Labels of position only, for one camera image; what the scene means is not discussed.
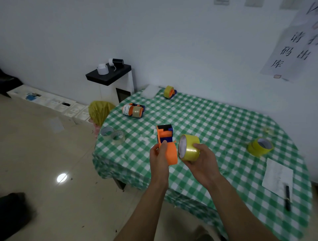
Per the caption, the person's left hand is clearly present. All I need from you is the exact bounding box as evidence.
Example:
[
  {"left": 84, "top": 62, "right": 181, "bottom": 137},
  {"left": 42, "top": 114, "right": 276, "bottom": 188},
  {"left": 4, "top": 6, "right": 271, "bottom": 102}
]
[{"left": 149, "top": 140, "right": 170, "bottom": 187}]

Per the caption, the person's right hand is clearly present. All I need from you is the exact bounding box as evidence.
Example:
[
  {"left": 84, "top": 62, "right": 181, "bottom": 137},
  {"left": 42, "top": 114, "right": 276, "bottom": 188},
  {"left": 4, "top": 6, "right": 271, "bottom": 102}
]
[{"left": 183, "top": 143, "right": 222, "bottom": 189}]

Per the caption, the short yellow tape roll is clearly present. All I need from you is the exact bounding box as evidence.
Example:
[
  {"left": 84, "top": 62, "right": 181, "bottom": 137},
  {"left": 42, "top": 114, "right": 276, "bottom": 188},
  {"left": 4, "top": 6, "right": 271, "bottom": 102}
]
[{"left": 178, "top": 134, "right": 201, "bottom": 162}]

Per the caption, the beige tape roll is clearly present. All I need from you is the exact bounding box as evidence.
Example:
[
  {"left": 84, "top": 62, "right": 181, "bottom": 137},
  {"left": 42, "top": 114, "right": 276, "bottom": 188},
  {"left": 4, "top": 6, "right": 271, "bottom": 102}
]
[{"left": 110, "top": 130, "right": 126, "bottom": 145}]

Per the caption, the tall yellow tape roll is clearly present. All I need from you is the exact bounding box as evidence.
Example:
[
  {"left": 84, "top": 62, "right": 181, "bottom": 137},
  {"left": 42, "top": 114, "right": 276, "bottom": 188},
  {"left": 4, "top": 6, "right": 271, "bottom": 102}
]
[{"left": 247, "top": 137, "right": 274, "bottom": 158}]

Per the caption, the person's right forearm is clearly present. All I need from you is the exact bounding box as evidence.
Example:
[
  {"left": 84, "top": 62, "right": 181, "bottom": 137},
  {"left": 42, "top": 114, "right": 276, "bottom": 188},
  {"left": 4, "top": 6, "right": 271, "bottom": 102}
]
[{"left": 206, "top": 175, "right": 280, "bottom": 241}]

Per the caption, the person's left forearm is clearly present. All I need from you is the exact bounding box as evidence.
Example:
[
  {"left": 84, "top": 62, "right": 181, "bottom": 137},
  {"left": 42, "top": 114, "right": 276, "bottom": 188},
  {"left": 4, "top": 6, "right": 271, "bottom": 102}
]
[{"left": 114, "top": 181, "right": 169, "bottom": 241}]

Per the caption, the dark table leg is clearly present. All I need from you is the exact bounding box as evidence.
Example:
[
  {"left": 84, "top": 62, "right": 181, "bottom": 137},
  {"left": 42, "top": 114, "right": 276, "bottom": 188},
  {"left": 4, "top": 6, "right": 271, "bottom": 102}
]
[{"left": 112, "top": 178, "right": 127, "bottom": 191}]

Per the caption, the green checkered tablecloth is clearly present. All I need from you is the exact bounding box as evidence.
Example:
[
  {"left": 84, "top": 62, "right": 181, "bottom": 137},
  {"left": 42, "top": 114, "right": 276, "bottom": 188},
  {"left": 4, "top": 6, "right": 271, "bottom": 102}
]
[{"left": 92, "top": 87, "right": 313, "bottom": 241}]

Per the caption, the white paper sheet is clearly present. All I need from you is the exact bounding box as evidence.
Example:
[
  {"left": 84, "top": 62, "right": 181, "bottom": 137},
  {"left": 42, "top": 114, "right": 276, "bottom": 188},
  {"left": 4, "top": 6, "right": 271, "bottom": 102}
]
[{"left": 261, "top": 158, "right": 294, "bottom": 200}]

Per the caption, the white foam pad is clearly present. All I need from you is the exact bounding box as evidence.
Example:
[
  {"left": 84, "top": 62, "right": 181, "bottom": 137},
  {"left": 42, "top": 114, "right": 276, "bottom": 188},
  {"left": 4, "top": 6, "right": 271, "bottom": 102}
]
[{"left": 140, "top": 85, "right": 162, "bottom": 99}]

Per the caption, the yellow plastic bag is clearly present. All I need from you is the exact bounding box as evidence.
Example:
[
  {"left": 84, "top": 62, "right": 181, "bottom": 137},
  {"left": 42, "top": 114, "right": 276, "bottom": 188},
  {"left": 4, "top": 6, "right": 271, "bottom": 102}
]
[{"left": 88, "top": 100, "right": 116, "bottom": 127}]

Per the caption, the black pen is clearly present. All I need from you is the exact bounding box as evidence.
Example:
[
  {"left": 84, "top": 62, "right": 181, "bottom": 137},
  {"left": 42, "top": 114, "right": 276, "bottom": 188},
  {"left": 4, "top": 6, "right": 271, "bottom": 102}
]
[{"left": 285, "top": 185, "right": 292, "bottom": 212}]

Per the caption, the white cabinet with black top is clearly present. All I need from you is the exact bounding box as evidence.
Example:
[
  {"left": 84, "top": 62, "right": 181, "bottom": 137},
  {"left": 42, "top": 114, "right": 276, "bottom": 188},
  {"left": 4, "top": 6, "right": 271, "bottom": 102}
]
[{"left": 85, "top": 64, "right": 134, "bottom": 106}]

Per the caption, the row of white boxes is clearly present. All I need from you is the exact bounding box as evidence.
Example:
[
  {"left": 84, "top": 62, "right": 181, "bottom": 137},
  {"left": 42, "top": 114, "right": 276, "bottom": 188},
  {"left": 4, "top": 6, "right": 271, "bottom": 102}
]
[{"left": 7, "top": 85, "right": 92, "bottom": 124}]

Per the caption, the black chair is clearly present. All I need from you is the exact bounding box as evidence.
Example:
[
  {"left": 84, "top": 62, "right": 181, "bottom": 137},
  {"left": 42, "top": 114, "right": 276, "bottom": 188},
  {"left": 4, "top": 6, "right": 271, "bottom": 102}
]
[{"left": 0, "top": 68, "right": 23, "bottom": 98}]

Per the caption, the white paper wall sign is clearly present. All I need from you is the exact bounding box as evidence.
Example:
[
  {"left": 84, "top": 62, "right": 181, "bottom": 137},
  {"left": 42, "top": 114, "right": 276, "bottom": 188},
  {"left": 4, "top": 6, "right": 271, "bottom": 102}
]
[
  {"left": 291, "top": 0, "right": 318, "bottom": 33},
  {"left": 260, "top": 26, "right": 318, "bottom": 81}
]

